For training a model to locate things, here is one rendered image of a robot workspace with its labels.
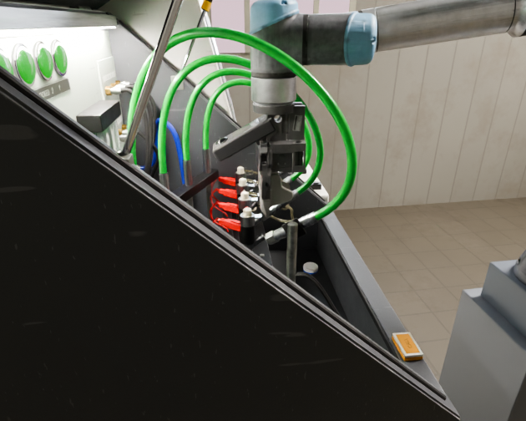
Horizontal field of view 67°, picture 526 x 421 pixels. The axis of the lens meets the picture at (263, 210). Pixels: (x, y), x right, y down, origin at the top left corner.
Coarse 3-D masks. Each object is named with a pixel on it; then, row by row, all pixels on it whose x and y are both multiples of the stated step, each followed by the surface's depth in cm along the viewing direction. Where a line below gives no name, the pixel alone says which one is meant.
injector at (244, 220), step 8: (240, 216) 75; (240, 224) 76; (248, 224) 75; (240, 232) 77; (248, 232) 76; (240, 240) 78; (248, 240) 76; (256, 240) 78; (264, 240) 78; (248, 248) 77
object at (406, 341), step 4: (400, 336) 65; (404, 336) 65; (408, 336) 65; (392, 340) 66; (400, 340) 65; (404, 340) 64; (408, 340) 64; (396, 344) 65; (404, 344) 64; (408, 344) 64; (412, 344) 64; (404, 348) 63; (408, 348) 63; (412, 348) 63; (416, 348) 63; (400, 352) 63; (408, 352) 62; (412, 352) 62; (416, 352) 62; (404, 360) 62; (408, 360) 62
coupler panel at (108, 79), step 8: (112, 56) 89; (104, 64) 82; (112, 64) 88; (104, 72) 82; (112, 72) 88; (104, 80) 82; (112, 80) 88; (104, 88) 82; (112, 88) 82; (120, 88) 83; (104, 96) 81; (112, 96) 87; (120, 120) 93; (120, 128) 93; (120, 136) 86; (120, 144) 92
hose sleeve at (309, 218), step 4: (312, 212) 62; (304, 216) 63; (308, 216) 62; (312, 216) 62; (300, 220) 63; (304, 220) 62; (308, 220) 62; (312, 220) 62; (316, 220) 62; (304, 224) 62; (308, 224) 62; (312, 224) 62; (280, 228) 65; (304, 228) 63; (276, 232) 65; (280, 232) 65; (284, 232) 64; (276, 236) 65; (280, 236) 65; (284, 236) 65
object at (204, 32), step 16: (192, 32) 56; (208, 32) 55; (224, 32) 55; (240, 32) 54; (256, 48) 54; (272, 48) 54; (144, 64) 60; (288, 64) 54; (144, 80) 62; (304, 80) 54; (320, 96) 54; (336, 112) 54; (128, 128) 66; (352, 144) 55; (352, 160) 56; (352, 176) 57; (336, 208) 60
